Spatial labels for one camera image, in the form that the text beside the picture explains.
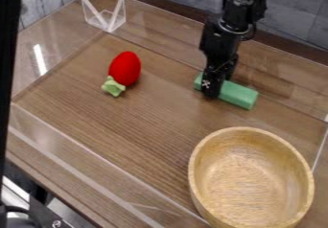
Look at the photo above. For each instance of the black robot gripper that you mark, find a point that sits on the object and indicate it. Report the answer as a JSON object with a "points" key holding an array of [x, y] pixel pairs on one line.
{"points": [[219, 44]]}

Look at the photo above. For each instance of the green rectangular block stick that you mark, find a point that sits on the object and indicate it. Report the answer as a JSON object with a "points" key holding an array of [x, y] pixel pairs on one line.
{"points": [[239, 95]]}

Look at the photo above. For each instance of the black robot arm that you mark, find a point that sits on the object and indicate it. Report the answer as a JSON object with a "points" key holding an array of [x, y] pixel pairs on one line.
{"points": [[241, 14]]}

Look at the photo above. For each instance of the wooden brown bowl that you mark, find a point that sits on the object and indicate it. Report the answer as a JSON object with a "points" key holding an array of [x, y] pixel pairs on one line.
{"points": [[251, 180]]}

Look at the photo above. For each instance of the red toy strawberry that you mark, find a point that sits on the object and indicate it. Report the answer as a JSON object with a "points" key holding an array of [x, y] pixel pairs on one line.
{"points": [[122, 74]]}

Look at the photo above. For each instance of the black clamp under table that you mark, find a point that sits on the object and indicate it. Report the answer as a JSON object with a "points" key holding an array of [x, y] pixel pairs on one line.
{"points": [[28, 213]]}

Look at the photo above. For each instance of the clear acrylic tray enclosure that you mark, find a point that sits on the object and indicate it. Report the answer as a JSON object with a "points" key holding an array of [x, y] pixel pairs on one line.
{"points": [[111, 154]]}

